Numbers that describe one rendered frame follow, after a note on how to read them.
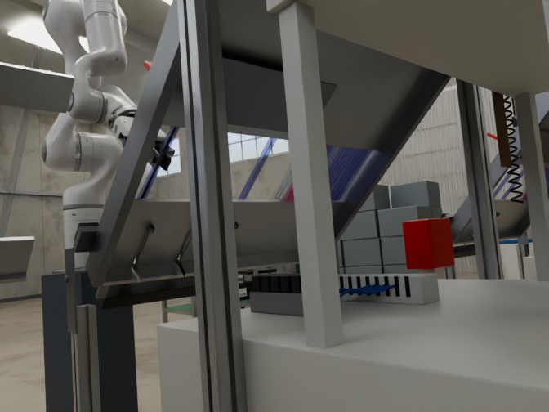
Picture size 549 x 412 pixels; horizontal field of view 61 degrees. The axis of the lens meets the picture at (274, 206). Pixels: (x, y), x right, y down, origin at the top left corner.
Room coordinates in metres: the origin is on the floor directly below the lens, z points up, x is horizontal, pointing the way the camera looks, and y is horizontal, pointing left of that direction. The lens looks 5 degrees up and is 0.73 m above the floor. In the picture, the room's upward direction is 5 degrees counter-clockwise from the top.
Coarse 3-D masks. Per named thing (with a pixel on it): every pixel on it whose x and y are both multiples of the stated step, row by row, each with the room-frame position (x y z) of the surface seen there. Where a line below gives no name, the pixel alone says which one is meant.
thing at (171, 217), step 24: (144, 216) 0.96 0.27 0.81; (168, 216) 1.00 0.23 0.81; (240, 216) 1.13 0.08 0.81; (264, 216) 1.18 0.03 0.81; (288, 216) 1.23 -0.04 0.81; (336, 216) 1.36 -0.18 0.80; (120, 240) 0.98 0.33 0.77; (144, 240) 1.01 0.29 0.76; (168, 240) 1.06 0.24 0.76; (192, 240) 1.10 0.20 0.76; (240, 240) 1.20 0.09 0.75; (264, 240) 1.26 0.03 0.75; (288, 240) 1.32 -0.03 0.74; (120, 264) 1.03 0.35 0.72; (144, 264) 1.07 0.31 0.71
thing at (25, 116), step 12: (36, 48) 0.73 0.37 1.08; (36, 60) 0.74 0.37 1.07; (24, 108) 0.79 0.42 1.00; (24, 120) 0.80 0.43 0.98; (24, 132) 0.82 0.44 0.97; (24, 144) 0.83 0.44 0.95; (12, 156) 0.85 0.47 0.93; (12, 168) 0.85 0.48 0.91; (12, 180) 0.87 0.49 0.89; (12, 192) 0.89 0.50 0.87; (0, 228) 0.93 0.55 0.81
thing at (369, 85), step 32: (224, 0) 0.70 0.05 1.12; (256, 0) 0.73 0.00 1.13; (224, 32) 0.74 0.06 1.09; (256, 32) 0.77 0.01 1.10; (320, 32) 0.84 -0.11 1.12; (224, 64) 0.74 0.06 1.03; (256, 64) 0.82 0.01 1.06; (320, 64) 0.90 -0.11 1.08; (352, 64) 0.94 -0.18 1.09; (384, 64) 0.99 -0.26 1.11; (256, 96) 0.83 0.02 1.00; (352, 96) 1.02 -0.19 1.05; (384, 96) 1.07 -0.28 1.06; (256, 128) 0.94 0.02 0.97; (352, 128) 1.10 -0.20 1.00; (384, 128) 1.17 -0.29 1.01
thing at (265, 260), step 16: (240, 256) 1.25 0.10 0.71; (256, 256) 1.28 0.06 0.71; (272, 256) 1.32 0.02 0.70; (288, 256) 1.35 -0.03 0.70; (112, 272) 1.01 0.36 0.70; (128, 272) 1.04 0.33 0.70; (144, 272) 1.06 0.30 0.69; (160, 272) 1.08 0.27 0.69; (176, 272) 1.10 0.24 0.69; (192, 272) 1.12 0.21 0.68
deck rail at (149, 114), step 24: (168, 24) 0.69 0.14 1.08; (168, 48) 0.69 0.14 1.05; (168, 72) 0.70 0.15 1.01; (144, 96) 0.76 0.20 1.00; (168, 96) 0.73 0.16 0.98; (144, 120) 0.77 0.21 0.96; (144, 144) 0.77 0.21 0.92; (120, 168) 0.85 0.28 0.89; (144, 168) 0.81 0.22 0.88; (120, 192) 0.85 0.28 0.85; (120, 216) 0.87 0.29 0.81; (96, 240) 0.95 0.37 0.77; (96, 264) 0.96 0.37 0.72
